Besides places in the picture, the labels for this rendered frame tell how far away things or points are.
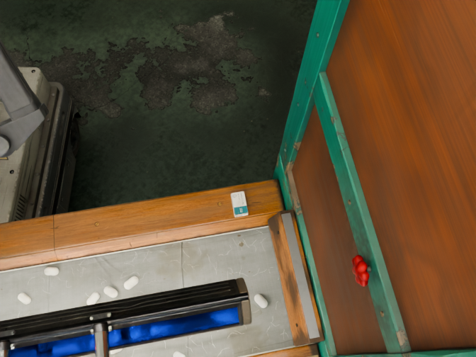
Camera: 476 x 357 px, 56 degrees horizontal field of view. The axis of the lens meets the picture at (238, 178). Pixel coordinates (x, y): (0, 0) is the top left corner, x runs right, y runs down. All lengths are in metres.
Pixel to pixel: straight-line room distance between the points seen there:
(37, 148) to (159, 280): 0.84
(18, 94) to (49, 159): 0.85
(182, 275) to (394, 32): 0.81
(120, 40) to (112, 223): 1.45
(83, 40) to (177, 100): 0.61
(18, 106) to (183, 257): 0.51
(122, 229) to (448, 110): 0.89
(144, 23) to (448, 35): 2.17
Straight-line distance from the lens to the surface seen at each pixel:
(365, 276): 0.63
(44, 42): 2.56
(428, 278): 0.53
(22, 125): 0.96
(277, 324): 1.12
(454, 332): 0.51
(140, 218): 1.16
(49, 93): 1.90
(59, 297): 1.19
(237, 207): 1.13
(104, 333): 0.76
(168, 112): 2.17
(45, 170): 1.77
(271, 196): 1.16
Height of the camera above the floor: 1.85
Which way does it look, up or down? 68 degrees down
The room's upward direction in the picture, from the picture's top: 4 degrees clockwise
